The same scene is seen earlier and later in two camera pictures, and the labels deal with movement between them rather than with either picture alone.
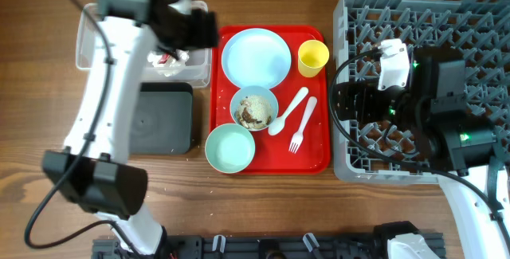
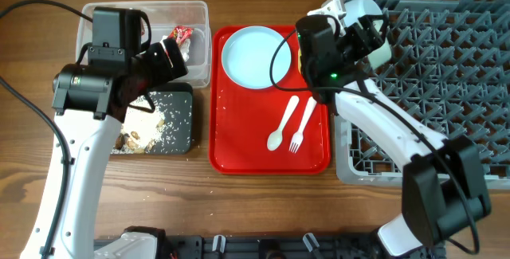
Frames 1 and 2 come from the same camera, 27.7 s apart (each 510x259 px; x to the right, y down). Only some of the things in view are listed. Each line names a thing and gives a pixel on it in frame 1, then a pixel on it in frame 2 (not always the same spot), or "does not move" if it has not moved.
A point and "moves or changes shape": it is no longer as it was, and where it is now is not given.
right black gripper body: x=390 y=105 → x=352 y=46
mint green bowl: x=229 y=148 moves or changes shape
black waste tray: x=161 y=119 does not move
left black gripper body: x=189 y=32 → x=154 y=66
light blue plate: x=254 y=56 does not move
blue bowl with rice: x=253 y=108 → x=356 y=8
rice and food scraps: x=254 y=111 → x=142 y=126
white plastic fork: x=296 y=140 does not move
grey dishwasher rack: x=475 y=21 does not move
